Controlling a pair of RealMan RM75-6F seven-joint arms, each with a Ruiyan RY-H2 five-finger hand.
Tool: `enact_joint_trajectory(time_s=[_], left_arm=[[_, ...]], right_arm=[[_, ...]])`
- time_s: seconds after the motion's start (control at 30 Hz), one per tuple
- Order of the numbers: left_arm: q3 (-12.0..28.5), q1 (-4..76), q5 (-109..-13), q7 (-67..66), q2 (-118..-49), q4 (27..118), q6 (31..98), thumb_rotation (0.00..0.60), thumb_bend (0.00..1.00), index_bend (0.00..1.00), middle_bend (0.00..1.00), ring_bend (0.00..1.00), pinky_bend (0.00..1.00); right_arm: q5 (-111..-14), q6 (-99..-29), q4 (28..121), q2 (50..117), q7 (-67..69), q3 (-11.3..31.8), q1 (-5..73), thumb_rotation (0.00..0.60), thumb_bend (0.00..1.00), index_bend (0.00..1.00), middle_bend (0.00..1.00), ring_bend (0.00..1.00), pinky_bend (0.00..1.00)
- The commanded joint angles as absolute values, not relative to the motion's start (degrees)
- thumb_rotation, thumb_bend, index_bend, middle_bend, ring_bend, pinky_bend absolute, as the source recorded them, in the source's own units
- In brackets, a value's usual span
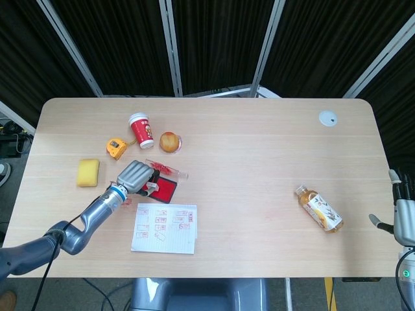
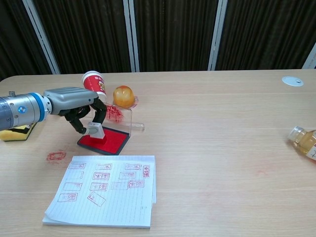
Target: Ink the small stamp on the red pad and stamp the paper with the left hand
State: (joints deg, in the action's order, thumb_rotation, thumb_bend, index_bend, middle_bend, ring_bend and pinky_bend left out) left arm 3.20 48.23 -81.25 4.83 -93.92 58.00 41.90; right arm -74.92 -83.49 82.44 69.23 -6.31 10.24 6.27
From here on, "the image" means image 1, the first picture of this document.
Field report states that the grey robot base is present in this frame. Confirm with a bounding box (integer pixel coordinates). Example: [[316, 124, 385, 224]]
[[128, 277, 270, 311]]

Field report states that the yellow floor strip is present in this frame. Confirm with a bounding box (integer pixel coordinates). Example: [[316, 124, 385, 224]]
[[324, 277, 337, 311]]

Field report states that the yellow tea bottle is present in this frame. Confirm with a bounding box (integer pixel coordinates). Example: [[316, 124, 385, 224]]
[[294, 185, 344, 233]]

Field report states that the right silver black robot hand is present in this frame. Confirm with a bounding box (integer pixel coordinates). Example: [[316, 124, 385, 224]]
[[369, 168, 415, 248]]

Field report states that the red ink pad black tray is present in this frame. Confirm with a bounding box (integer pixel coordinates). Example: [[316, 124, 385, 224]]
[[151, 176, 178, 204]]

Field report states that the grey aluminium partition post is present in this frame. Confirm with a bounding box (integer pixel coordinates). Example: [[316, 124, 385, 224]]
[[36, 0, 104, 97], [343, 22, 415, 98], [249, 0, 286, 97], [158, 0, 184, 97], [0, 100, 36, 134]]

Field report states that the white cable grommet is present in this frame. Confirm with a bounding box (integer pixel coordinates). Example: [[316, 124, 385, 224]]
[[318, 110, 338, 128]]

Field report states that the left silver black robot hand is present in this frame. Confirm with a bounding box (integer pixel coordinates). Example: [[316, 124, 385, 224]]
[[115, 160, 161, 198]]

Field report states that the dark floor cable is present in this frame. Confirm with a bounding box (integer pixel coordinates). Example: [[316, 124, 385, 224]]
[[82, 277, 132, 311]]

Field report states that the clear ink-stained plastic lid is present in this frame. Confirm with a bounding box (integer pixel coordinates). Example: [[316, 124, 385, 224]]
[[145, 158, 189, 181]]

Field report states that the red white paper cup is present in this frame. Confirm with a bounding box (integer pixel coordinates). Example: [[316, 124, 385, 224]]
[[128, 112, 154, 150]]

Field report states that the bread bun in wrapper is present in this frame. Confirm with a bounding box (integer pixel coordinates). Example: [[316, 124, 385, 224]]
[[159, 131, 183, 154]]

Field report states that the yellow tape measure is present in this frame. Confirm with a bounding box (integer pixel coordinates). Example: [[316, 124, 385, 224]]
[[106, 137, 136, 161]]

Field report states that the yellow sponge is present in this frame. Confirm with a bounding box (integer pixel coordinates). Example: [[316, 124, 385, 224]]
[[76, 158, 100, 188]]

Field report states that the black equipment with cables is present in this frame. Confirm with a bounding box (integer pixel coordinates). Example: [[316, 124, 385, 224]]
[[0, 118, 34, 159]]

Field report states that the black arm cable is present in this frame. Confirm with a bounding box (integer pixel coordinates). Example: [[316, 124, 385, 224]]
[[36, 185, 113, 311]]

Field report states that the white lined stamped notepad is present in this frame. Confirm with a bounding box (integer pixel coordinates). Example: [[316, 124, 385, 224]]
[[130, 203, 198, 255]]

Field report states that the white table leg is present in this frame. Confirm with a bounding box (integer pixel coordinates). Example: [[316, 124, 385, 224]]
[[284, 277, 294, 311]]

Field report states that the brown shoe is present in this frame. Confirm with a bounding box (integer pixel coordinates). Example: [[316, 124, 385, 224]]
[[0, 290, 18, 311]]

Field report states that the grey shoe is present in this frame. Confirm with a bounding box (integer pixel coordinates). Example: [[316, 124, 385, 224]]
[[0, 163, 12, 187]]

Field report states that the grey floor frame bar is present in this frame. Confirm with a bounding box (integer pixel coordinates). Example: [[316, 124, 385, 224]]
[[184, 84, 280, 98]]

